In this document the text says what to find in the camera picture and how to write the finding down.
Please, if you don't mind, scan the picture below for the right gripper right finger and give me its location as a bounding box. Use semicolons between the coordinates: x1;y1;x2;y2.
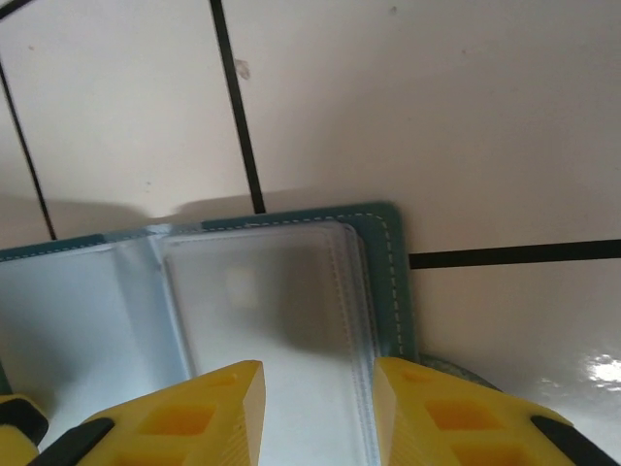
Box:
372;356;621;466

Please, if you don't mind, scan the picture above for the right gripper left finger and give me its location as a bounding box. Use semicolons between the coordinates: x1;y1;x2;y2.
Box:
38;359;267;466

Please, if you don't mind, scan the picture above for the teal leather card holder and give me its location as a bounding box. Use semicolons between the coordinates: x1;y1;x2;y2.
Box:
0;199;502;466

